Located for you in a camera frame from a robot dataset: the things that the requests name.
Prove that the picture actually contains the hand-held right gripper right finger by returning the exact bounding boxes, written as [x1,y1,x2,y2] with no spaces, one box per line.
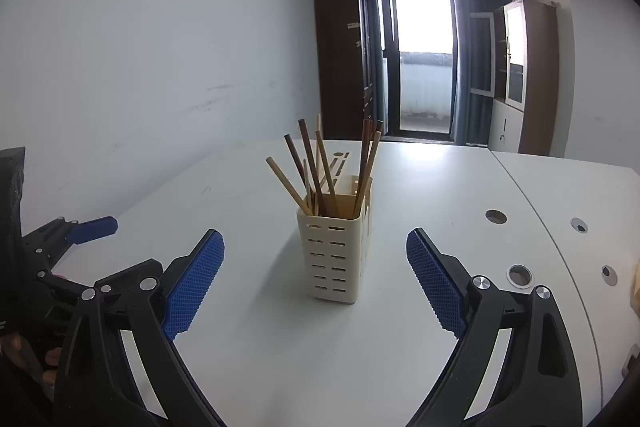
[406,228,583,427]

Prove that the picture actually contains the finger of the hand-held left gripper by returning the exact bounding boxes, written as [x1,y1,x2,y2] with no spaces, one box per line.
[22,216,119,260]
[35,271,87,308]

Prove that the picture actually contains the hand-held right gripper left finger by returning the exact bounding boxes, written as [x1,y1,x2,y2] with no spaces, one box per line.
[52,229,226,427]

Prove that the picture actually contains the cream slotted utensil holder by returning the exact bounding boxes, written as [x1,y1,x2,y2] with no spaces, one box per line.
[296,176,374,305]

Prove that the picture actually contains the bunch of mixed chopsticks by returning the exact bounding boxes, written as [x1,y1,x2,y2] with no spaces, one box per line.
[265,113,385,218]

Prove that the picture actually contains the person's left hand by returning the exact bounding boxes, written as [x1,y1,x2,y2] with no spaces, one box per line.
[40,346,63,388]

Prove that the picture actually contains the brown glass-door cabinet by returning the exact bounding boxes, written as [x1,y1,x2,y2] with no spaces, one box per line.
[470,0,560,156]

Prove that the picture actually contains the glass balcony door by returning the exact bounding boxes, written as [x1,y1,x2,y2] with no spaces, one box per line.
[372,0,468,142]

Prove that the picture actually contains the dark brown tall cabinet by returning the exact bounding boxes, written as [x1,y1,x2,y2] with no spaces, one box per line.
[314,0,376,141]

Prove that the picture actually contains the white ringed cable hole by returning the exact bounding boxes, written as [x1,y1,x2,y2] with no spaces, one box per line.
[506,264,533,289]

